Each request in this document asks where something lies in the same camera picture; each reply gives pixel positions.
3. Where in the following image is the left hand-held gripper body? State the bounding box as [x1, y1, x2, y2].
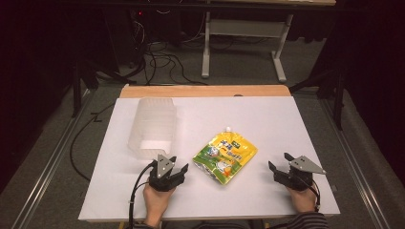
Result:
[148, 154, 186, 193]

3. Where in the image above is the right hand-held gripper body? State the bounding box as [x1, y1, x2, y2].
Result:
[273, 155, 327, 192]

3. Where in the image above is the translucent plastic storage bin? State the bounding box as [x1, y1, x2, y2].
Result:
[127, 96, 178, 161]

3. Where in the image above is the yellow green spouted pouch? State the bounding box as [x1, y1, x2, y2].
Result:
[192, 126, 259, 186]

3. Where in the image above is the person's left hand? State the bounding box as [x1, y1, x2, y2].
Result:
[142, 183, 176, 228]

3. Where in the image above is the person's right hand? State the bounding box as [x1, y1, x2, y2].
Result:
[285, 180, 320, 214]

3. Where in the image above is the white table cover sheet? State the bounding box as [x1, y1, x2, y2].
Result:
[77, 96, 341, 222]

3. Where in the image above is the black metal stand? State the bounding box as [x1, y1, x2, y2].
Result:
[288, 68, 348, 132]
[71, 60, 99, 118]

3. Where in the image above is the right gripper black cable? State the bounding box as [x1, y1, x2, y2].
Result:
[299, 175, 321, 212]

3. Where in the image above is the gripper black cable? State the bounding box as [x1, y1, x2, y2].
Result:
[299, 175, 321, 212]
[127, 161, 158, 229]

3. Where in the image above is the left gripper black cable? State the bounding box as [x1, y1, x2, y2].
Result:
[127, 161, 158, 229]

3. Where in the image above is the black floor cable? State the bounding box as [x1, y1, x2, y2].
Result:
[69, 102, 117, 183]

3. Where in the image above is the tangle of black floor cables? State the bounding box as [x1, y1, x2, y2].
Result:
[127, 12, 211, 87]

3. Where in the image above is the white metal desk frame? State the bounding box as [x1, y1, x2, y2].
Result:
[201, 11, 294, 84]

